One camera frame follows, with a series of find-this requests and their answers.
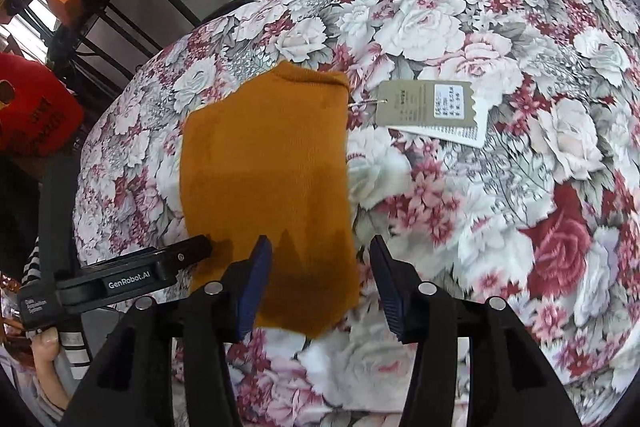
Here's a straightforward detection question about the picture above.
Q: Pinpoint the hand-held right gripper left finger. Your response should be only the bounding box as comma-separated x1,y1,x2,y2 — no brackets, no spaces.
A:
60,235,273,427

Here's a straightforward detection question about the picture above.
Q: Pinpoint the red bag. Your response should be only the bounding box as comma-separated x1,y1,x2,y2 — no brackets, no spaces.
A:
0,53,83,158

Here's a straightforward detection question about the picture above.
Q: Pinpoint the brown paper tag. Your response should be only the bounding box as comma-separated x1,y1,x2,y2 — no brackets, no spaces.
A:
375,79,479,128

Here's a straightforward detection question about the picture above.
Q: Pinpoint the white paper tag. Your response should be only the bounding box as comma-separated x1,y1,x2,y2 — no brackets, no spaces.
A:
397,94,489,149

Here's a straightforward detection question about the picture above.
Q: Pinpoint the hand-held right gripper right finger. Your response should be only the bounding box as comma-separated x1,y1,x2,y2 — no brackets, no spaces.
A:
370,235,583,427

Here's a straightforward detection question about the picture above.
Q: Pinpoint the mustard knit sweater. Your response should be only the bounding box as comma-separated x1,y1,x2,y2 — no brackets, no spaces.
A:
179,61,360,340

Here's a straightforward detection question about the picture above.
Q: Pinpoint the floral printed blanket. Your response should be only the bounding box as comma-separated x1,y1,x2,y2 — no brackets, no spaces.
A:
74,0,640,427

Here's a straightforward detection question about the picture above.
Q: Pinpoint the person's left hand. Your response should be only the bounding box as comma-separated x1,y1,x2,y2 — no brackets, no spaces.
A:
31,327,70,408

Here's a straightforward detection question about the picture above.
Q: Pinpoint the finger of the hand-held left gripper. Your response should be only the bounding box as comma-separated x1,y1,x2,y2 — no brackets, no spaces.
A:
150,235,213,275

